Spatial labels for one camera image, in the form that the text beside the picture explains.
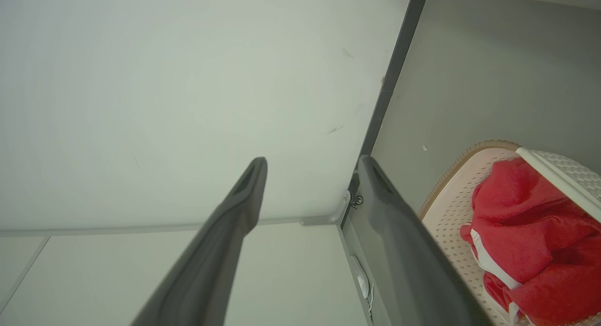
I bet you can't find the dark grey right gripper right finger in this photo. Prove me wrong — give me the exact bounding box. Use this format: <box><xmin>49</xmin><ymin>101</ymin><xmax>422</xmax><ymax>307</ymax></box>
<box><xmin>358</xmin><ymin>155</ymin><xmax>493</xmax><ymax>326</ymax></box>

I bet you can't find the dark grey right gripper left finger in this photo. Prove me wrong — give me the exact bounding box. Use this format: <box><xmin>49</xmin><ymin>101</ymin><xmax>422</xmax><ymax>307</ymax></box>
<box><xmin>131</xmin><ymin>157</ymin><xmax>268</xmax><ymax>326</ymax></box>

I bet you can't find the red cloth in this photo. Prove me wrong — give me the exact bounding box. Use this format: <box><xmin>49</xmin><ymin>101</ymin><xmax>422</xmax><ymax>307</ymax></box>
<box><xmin>459</xmin><ymin>213</ymin><xmax>601</xmax><ymax>326</ymax></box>
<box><xmin>471</xmin><ymin>157</ymin><xmax>601</xmax><ymax>237</ymax></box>

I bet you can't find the cream perforated laundry basket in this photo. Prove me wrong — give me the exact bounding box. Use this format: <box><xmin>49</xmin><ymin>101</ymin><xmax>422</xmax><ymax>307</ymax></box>
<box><xmin>418</xmin><ymin>140</ymin><xmax>601</xmax><ymax>326</ymax></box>

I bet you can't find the small white device with cord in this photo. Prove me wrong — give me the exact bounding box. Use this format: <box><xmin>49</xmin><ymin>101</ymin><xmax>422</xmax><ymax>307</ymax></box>
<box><xmin>351</xmin><ymin>256</ymin><xmax>375</xmax><ymax>317</ymax></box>

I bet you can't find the black wall baseboard strip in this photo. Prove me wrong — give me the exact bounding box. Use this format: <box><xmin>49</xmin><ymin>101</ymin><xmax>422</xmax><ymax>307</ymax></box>
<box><xmin>339</xmin><ymin>0</ymin><xmax>431</xmax><ymax>229</ymax></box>

